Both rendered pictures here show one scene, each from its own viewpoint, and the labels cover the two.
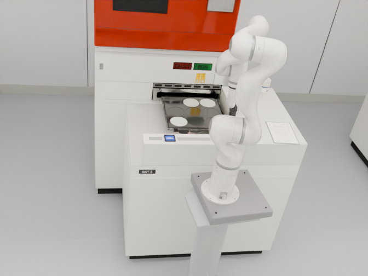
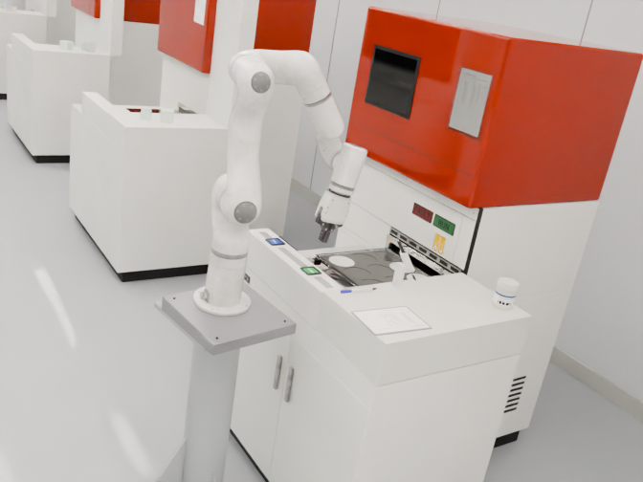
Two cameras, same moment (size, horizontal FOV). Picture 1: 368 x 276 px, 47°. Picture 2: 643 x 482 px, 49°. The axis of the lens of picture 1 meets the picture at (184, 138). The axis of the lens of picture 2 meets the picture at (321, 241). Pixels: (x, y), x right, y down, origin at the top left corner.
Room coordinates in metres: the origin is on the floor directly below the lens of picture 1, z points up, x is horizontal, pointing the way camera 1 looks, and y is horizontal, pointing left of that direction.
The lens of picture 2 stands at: (1.05, -2.24, 1.93)
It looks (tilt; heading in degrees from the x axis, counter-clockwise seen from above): 21 degrees down; 68
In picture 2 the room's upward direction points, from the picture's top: 9 degrees clockwise
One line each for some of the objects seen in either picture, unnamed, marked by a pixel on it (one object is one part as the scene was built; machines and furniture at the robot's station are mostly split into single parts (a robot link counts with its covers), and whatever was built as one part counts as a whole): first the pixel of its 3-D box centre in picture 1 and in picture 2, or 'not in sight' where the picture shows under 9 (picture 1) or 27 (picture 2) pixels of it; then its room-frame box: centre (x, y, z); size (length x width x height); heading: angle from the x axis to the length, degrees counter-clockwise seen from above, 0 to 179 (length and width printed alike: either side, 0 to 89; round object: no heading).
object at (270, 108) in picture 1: (258, 122); (424, 322); (2.21, -0.44, 0.89); 0.62 x 0.35 x 0.14; 13
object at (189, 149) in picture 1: (193, 149); (289, 274); (1.85, -0.06, 0.89); 0.55 x 0.09 x 0.14; 103
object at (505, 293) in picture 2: (264, 85); (505, 294); (2.48, -0.46, 1.01); 0.07 x 0.07 x 0.10
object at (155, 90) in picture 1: (186, 95); (419, 265); (2.42, 0.02, 0.89); 0.44 x 0.02 x 0.10; 103
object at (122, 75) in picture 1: (160, 75); (401, 219); (2.39, 0.20, 1.02); 0.81 x 0.03 x 0.40; 103
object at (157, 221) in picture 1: (198, 183); (347, 394); (2.13, -0.14, 0.41); 0.96 x 0.64 x 0.82; 103
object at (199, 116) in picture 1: (193, 111); (380, 271); (2.22, -0.04, 0.90); 0.34 x 0.34 x 0.01; 13
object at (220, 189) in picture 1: (223, 177); (225, 276); (1.57, -0.22, 0.96); 0.19 x 0.19 x 0.18
